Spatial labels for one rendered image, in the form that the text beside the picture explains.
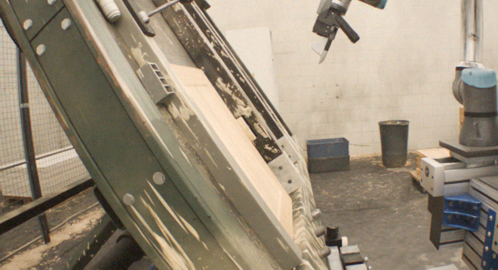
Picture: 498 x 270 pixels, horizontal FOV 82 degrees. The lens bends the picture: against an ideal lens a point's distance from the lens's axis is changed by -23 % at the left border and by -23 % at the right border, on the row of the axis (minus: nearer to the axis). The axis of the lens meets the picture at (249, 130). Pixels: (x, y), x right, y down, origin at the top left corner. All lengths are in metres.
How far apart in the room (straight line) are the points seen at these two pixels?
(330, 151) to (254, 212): 4.53
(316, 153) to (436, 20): 3.39
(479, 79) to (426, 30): 5.55
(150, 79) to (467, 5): 1.03
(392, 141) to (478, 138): 4.18
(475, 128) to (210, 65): 0.86
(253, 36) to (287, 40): 1.46
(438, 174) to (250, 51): 3.97
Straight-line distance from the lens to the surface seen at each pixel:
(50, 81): 0.49
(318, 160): 5.16
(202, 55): 1.19
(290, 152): 1.60
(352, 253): 1.05
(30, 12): 0.52
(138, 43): 0.69
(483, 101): 1.10
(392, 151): 5.26
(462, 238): 1.16
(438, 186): 1.06
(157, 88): 0.63
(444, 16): 6.84
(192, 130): 0.65
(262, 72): 4.74
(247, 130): 1.09
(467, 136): 1.11
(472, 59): 1.25
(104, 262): 1.27
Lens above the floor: 1.23
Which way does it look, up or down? 6 degrees down
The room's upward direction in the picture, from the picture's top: 5 degrees counter-clockwise
